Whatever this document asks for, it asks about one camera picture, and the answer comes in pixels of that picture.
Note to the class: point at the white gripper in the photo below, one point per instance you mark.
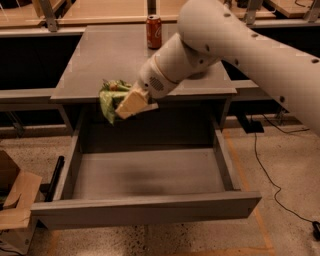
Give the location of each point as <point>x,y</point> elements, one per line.
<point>152,79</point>

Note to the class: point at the green jalapeno chip bag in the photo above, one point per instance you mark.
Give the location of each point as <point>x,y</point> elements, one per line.
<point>110,96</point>

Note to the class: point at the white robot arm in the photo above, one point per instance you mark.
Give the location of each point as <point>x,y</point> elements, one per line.
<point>208,32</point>

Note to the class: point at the grey cabinet with top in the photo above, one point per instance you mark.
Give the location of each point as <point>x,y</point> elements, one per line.
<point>110,60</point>

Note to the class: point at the open grey top drawer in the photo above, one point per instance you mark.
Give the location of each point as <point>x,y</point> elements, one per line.
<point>165,166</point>

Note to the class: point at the black bar beside drawer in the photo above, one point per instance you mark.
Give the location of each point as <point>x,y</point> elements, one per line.
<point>55,179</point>

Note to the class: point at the red soda can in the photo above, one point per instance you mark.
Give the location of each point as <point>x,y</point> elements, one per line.
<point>154,31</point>

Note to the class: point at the brown cardboard box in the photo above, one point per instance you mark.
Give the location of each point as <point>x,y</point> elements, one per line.
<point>21,190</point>

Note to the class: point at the black plug on floor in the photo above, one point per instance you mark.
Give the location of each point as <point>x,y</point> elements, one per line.
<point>316,230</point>

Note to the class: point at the grey side shelf rail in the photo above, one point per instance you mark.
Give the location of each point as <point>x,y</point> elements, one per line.
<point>247,90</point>

